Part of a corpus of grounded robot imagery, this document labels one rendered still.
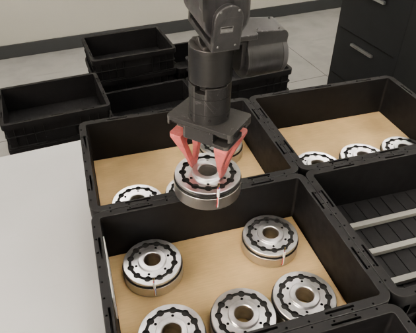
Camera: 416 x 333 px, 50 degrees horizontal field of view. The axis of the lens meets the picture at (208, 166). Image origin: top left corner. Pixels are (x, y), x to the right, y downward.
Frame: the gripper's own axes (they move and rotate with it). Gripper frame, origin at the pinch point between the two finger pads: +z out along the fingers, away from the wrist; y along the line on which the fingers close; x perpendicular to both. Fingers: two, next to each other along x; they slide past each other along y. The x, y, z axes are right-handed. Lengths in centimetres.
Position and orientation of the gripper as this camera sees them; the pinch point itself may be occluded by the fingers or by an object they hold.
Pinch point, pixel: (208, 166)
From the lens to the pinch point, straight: 67.4
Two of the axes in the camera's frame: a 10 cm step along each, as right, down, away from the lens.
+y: -8.7, -3.2, 3.8
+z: -0.2, 7.9, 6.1
